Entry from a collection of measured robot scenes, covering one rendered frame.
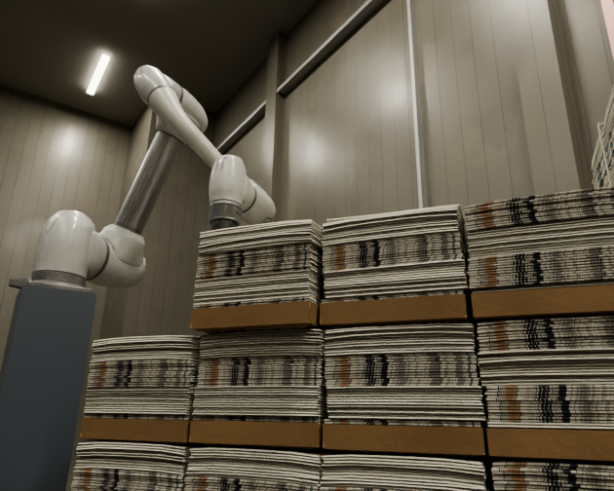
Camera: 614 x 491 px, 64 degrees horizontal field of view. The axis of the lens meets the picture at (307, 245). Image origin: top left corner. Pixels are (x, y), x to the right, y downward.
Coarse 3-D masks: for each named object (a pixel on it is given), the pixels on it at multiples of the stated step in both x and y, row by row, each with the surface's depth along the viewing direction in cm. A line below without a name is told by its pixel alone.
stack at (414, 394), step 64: (576, 320) 83; (128, 384) 111; (192, 384) 106; (256, 384) 100; (320, 384) 95; (384, 384) 91; (448, 384) 87; (512, 384) 83; (576, 384) 80; (128, 448) 105; (192, 448) 100; (256, 448) 98; (320, 448) 102
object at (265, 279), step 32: (256, 224) 109; (288, 224) 105; (224, 256) 110; (256, 256) 107; (288, 256) 104; (320, 256) 106; (224, 288) 108; (256, 288) 104; (288, 288) 101; (320, 288) 105
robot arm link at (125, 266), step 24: (192, 96) 180; (192, 120) 179; (168, 144) 177; (144, 168) 175; (168, 168) 178; (144, 192) 174; (120, 216) 173; (144, 216) 175; (120, 240) 168; (120, 264) 168; (144, 264) 179
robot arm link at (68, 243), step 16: (48, 224) 154; (64, 224) 152; (80, 224) 155; (48, 240) 150; (64, 240) 150; (80, 240) 153; (96, 240) 160; (48, 256) 148; (64, 256) 149; (80, 256) 153; (96, 256) 159; (32, 272) 150; (64, 272) 148; (80, 272) 152; (96, 272) 161
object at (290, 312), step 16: (272, 304) 101; (288, 304) 100; (304, 304) 98; (192, 320) 108; (208, 320) 106; (224, 320) 104; (240, 320) 103; (256, 320) 101; (272, 320) 100; (288, 320) 99; (304, 320) 97
